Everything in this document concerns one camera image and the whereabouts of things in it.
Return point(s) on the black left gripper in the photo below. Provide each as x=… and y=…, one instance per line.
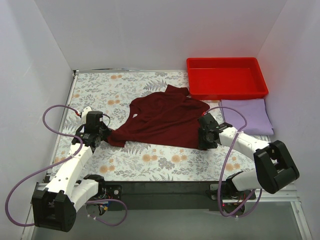
x=105, y=132

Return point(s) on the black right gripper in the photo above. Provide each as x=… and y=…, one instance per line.
x=202, y=132

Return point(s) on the dark red t shirt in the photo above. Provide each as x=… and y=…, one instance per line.
x=168, y=118

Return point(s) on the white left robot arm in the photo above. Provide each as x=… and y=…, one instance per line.
x=55, y=207

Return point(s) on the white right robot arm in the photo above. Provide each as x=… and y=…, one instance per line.
x=274, y=165

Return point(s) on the folded purple t shirt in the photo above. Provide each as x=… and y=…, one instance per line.
x=254, y=111

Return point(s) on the red plastic bin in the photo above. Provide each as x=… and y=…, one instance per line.
x=225, y=78

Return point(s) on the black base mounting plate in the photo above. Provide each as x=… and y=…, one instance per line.
x=164, y=195

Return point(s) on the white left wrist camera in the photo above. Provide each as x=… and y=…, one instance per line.
x=82, y=114

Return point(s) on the aluminium frame rail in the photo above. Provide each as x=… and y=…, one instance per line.
x=276, y=216

